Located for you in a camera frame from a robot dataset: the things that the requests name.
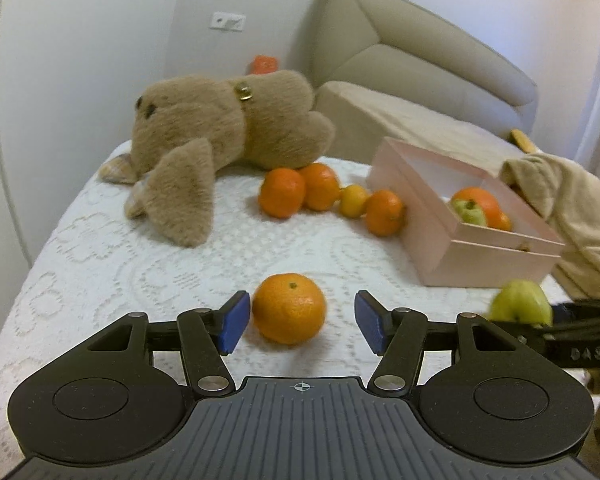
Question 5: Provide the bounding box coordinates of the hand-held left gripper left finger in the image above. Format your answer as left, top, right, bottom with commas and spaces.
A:
72, 286, 251, 396

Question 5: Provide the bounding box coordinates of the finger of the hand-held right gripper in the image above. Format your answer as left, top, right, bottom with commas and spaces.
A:
550, 300, 600, 330
517, 321, 600, 345

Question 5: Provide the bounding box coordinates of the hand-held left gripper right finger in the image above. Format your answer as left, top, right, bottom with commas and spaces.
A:
354, 288, 529, 396

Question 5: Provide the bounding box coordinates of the green apple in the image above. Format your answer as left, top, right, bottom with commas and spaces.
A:
488, 279, 554, 329
452, 198, 488, 227

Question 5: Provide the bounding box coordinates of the pink cardboard box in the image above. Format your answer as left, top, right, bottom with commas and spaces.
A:
367, 136, 566, 288

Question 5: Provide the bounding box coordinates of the small yellow-orange mandarin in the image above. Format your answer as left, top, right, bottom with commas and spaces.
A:
339, 184, 372, 219

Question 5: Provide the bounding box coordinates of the large orange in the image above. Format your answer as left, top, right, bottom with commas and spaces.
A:
450, 186, 502, 228

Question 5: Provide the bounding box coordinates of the beige fleece blanket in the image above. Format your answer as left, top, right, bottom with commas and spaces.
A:
499, 152, 600, 301

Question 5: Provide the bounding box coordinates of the white lace tablecloth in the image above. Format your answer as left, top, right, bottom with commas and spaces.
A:
0, 140, 600, 480

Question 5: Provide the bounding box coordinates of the brown plush bear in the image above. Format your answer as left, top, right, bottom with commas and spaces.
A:
97, 70, 337, 248

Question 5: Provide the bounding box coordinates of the beige upholstered bed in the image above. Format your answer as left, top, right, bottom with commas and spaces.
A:
300, 0, 538, 171

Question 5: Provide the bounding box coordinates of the white wall socket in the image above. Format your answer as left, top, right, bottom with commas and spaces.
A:
210, 11, 246, 32

